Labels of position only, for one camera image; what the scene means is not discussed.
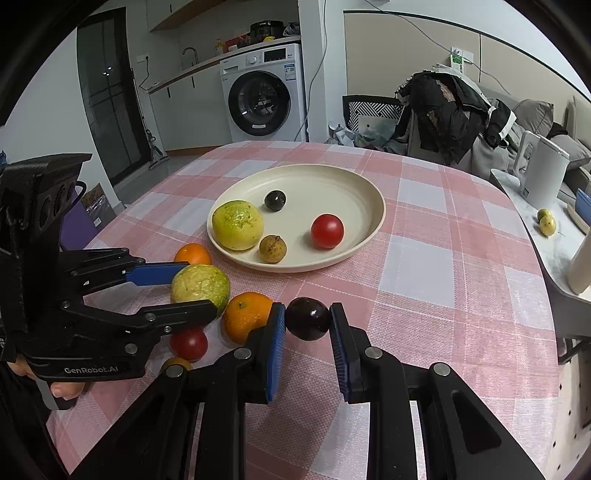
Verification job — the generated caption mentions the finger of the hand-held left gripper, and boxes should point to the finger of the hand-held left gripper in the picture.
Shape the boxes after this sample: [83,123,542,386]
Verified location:
[59,248,190,296]
[60,298,218,340]

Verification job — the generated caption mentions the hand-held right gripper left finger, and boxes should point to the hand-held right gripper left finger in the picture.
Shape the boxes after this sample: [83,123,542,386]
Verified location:
[69,302,287,480]

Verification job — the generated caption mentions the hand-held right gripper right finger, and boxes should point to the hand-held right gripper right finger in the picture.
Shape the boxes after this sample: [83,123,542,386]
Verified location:
[329,302,548,480]

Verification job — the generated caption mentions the green mottled guava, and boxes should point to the green mottled guava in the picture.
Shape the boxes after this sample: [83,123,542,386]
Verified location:
[170,263,231,315]

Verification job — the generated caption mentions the yellow guava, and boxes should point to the yellow guava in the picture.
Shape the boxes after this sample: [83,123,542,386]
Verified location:
[211,199,265,252]

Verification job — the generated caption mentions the brown longan with stem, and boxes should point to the brown longan with stem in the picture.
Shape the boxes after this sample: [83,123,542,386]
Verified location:
[259,234,287,264]

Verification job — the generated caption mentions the red tomato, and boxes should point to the red tomato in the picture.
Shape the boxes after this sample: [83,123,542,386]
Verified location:
[310,213,345,249]
[169,327,208,362]

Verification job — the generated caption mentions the cream round plate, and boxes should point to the cream round plate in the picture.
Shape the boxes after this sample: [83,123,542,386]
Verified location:
[206,165,386,274]

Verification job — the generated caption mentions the person's left forearm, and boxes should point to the person's left forearm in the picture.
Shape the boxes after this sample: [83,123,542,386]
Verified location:
[0,364,70,480]

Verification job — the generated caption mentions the person's left hand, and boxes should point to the person's left hand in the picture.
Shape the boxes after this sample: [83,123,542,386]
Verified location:
[7,360,90,401]

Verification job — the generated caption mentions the small orange tangerine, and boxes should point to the small orange tangerine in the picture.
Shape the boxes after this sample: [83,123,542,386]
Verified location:
[174,243,212,266]

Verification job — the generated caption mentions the large orange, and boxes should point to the large orange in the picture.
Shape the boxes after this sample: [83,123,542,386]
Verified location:
[222,292,275,344]

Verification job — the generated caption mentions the purple bag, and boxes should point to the purple bag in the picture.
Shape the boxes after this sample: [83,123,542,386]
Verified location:
[59,198,88,252]

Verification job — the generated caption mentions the printed paper bag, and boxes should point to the printed paper bag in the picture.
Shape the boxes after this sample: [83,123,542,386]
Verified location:
[81,184,116,227]

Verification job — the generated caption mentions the pink checked tablecloth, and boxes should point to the pink checked tablecloth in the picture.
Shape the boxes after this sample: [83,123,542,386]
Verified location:
[46,141,561,480]

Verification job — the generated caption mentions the white base cabinet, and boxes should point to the white base cabinet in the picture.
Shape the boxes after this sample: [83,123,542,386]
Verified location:
[150,65,232,153]

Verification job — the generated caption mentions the dark glass door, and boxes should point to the dark glass door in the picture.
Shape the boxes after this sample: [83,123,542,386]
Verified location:
[76,13,141,188]

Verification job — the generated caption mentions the white washing machine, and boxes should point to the white washing machine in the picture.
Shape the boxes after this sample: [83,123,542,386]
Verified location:
[219,44,308,143]

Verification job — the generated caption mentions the white kitchen counter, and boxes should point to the white kitchen counter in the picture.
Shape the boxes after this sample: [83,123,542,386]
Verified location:
[148,34,303,95]

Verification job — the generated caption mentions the white marble side table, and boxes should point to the white marble side table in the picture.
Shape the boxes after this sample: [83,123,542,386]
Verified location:
[489,168,591,365]

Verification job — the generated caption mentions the black chair with patterned cushion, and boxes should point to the black chair with patterned cushion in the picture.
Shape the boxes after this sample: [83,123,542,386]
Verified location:
[342,95,407,134]

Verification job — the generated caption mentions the beige bottle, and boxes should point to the beige bottle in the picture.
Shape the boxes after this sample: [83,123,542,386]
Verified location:
[567,231,591,296]

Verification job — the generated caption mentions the black jacket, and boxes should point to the black jacket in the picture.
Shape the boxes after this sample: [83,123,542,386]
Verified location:
[394,69,517,164]

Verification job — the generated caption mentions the black rice cooker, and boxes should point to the black rice cooker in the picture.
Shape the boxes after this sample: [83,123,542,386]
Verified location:
[250,20,284,38]

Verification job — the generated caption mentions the white electric kettle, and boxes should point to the white electric kettle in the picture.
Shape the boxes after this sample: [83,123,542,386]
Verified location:
[516,131,571,209]

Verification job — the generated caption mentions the grey sofa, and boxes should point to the grey sofa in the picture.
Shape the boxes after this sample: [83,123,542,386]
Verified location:
[480,85,591,204]

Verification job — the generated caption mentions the grey pillow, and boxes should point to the grey pillow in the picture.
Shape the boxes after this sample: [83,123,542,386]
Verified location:
[549,134,591,171]
[512,98,555,137]

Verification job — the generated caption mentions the green and white box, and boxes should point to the green and white box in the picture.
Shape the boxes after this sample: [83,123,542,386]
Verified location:
[449,46,476,77]

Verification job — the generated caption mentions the hanging grey cable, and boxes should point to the hanging grey cable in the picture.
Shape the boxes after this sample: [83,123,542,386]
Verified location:
[302,0,329,139]

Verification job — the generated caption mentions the white wall cabinets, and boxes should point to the white wall cabinets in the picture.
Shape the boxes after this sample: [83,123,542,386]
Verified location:
[148,0,298,32]

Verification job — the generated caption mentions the grey wall cable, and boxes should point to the grey wall cable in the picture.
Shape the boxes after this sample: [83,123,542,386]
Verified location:
[369,0,513,100]

